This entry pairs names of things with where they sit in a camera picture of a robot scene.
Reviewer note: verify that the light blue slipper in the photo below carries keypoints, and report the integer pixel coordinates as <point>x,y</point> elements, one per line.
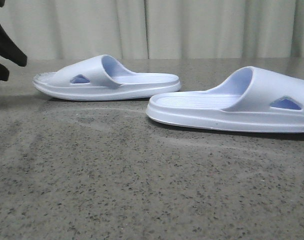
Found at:
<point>251,99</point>
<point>103,78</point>

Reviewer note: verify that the pale green curtain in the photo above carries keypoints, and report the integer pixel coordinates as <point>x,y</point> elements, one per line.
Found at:
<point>155,29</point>

